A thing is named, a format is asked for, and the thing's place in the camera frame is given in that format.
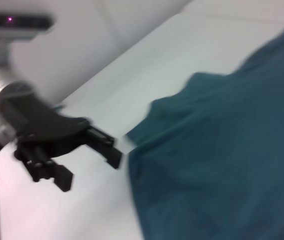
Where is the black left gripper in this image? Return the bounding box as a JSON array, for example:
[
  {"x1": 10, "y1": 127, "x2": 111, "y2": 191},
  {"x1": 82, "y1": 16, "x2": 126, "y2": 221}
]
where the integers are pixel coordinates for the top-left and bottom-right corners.
[{"x1": 0, "y1": 82, "x2": 124, "y2": 194}]

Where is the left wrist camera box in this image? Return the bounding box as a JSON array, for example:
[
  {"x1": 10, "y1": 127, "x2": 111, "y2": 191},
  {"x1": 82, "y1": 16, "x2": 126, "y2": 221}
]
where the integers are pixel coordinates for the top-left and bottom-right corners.
[{"x1": 0, "y1": 11, "x2": 55, "y2": 41}]

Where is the teal t-shirt with white print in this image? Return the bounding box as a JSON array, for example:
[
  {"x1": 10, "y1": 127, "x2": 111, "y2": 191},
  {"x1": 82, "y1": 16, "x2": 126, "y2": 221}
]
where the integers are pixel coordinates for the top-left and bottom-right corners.
[{"x1": 125, "y1": 14, "x2": 284, "y2": 240}]

